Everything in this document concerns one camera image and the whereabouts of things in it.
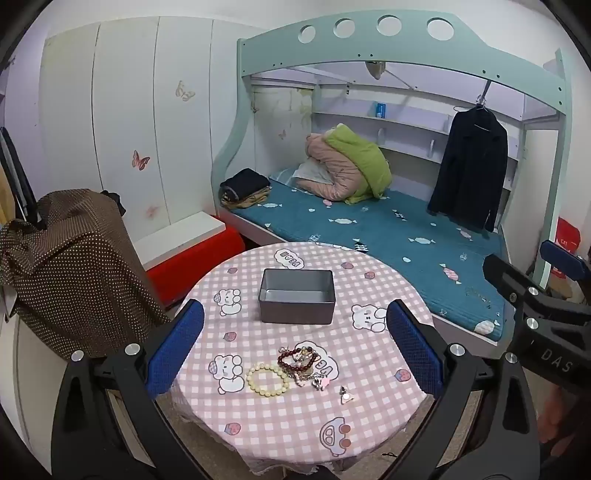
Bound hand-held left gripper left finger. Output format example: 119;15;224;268
51;298;206;480

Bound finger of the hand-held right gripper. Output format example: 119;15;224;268
482;254;550;320
540;240;591;280

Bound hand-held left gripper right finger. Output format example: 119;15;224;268
387;299;541;480

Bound cream bead bracelet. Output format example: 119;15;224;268
246;363;291;394

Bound dark red bead bracelet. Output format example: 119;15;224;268
277;346;319;374

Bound gold white bead bracelet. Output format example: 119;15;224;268
295;343;320;366

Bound grey metal tin box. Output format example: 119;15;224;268
259;269;336;325

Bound person's right hand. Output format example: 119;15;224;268
540;383;573;445

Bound red bag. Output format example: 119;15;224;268
551;217;584;280

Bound red storage box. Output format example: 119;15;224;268
145;224;247;308

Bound white board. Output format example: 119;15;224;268
134;212;226;271

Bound black jacket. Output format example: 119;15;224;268
427;106;509;233

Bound pink checkered bear tablecloth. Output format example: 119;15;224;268
168;242;437;474

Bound blue printed mattress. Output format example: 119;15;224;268
222;168;515;342

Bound brown polka dot cloth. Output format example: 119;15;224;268
0;188;171;361

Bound small black cloth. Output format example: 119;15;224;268
100;189;127;216

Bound folded khaki clothes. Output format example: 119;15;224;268
222;188;271;209

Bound clothes hanger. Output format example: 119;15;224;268
455;102;498;117

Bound folded dark clothes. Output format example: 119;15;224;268
220;168;271;197

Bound pink and green quilt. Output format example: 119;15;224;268
295;124;392;205

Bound white pillow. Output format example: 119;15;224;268
291;161;329;186

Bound black stand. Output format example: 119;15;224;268
0;127;48;232

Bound white wardrobe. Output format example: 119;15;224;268
39;16;254;259

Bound white wall shelf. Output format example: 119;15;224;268
314;108;522;163

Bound light green bunk bed frame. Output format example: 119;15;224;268
211;7;573;347

